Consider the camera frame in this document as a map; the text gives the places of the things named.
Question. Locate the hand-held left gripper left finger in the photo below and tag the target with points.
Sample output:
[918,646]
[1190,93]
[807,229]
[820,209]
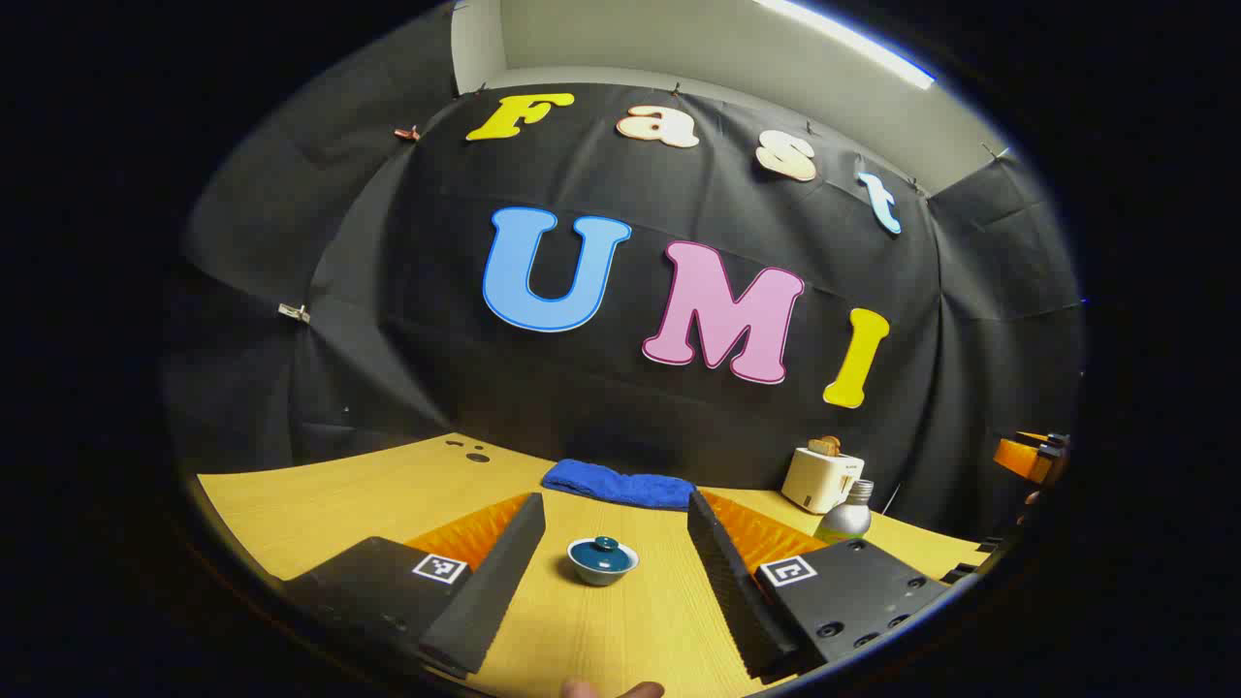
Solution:
[494,582]

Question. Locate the toasted bread slice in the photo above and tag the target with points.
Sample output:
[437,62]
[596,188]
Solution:
[825,446]

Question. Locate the silver water bottle green label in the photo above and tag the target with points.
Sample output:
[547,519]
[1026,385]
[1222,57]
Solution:
[845,519]

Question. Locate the copper cloth clip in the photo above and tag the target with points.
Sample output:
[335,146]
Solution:
[408,134]

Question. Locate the white toaster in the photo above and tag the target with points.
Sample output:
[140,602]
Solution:
[819,480]

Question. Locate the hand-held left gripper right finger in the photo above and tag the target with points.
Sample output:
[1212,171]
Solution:
[727,582]

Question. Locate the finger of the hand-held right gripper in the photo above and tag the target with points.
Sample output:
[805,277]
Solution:
[1018,456]

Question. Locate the silver metal cloth clip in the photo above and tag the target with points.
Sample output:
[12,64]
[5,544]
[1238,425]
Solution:
[294,312]

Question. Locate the blue folded towel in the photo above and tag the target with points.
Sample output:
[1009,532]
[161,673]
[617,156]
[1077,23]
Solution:
[620,485]

